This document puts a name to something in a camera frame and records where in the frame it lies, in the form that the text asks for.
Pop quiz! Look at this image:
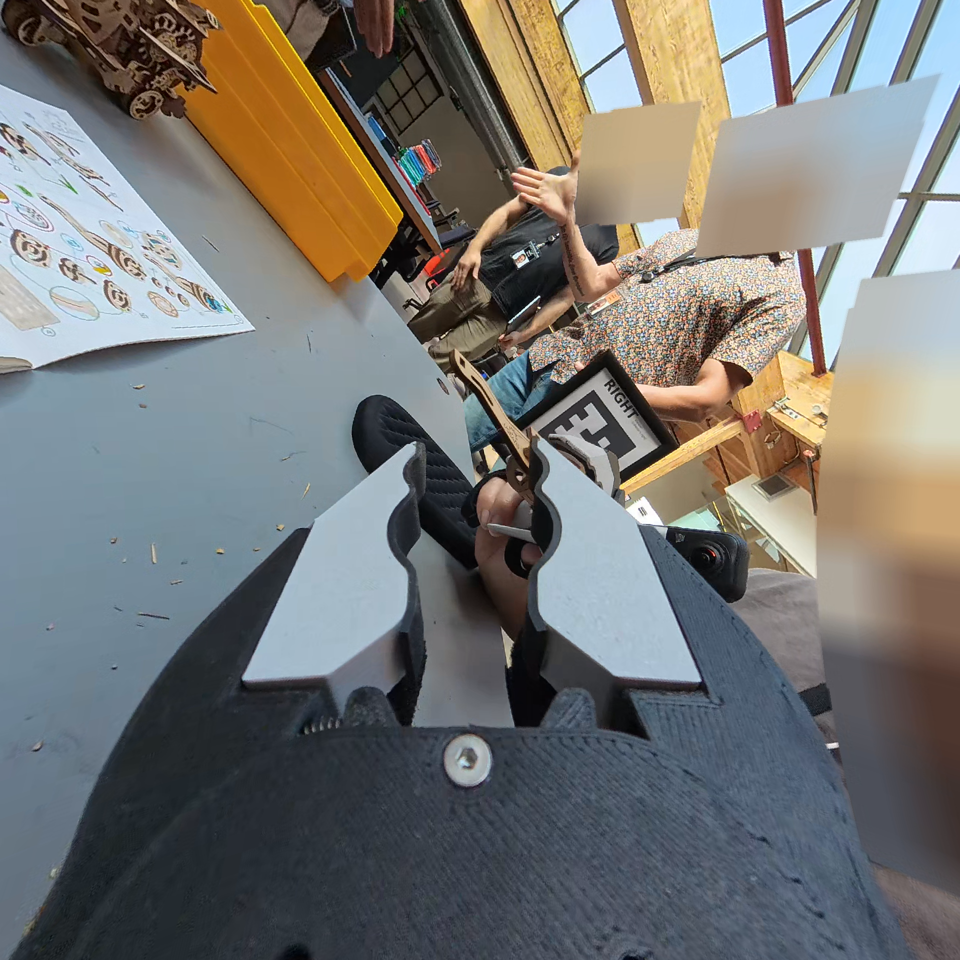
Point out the grey background table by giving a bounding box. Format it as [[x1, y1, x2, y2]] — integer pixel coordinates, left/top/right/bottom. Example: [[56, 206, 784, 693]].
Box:
[[318, 67, 445, 258]]

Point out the silver ventilation duct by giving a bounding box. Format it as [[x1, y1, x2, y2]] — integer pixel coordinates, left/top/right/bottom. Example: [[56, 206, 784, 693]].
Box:
[[420, 0, 526, 177]]

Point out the stack of coloured sheets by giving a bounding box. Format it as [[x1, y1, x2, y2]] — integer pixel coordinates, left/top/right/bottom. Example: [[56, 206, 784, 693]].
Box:
[[393, 138, 445, 187]]

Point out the person's right hand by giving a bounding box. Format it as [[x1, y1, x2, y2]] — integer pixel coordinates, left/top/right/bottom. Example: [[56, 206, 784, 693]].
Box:
[[472, 478, 543, 640]]

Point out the yellow plastic bin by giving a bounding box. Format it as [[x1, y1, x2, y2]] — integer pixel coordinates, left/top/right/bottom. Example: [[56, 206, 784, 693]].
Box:
[[180, 0, 405, 284]]

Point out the wooden lever piece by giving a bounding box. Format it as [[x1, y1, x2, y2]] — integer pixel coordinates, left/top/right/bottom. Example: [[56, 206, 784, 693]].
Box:
[[448, 348, 540, 505]]

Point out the wooden mechanical model vehicle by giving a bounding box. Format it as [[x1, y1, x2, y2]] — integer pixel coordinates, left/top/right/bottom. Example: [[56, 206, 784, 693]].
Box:
[[0, 0, 224, 121]]

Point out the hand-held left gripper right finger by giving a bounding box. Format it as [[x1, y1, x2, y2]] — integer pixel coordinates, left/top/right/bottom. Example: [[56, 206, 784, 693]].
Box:
[[508, 438, 705, 727]]

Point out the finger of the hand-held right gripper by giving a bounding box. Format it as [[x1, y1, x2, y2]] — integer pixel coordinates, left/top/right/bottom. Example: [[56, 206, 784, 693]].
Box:
[[557, 433, 627, 501]]

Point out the red steel column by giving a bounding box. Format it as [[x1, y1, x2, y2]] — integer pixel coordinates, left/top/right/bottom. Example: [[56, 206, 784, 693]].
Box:
[[761, 0, 830, 376]]

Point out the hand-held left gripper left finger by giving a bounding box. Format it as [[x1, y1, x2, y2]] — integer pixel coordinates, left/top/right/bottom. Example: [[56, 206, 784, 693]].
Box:
[[241, 441, 429, 727]]

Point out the illustrated instruction booklet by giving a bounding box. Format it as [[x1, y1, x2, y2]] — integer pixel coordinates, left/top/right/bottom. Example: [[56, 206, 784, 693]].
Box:
[[0, 82, 256, 374]]

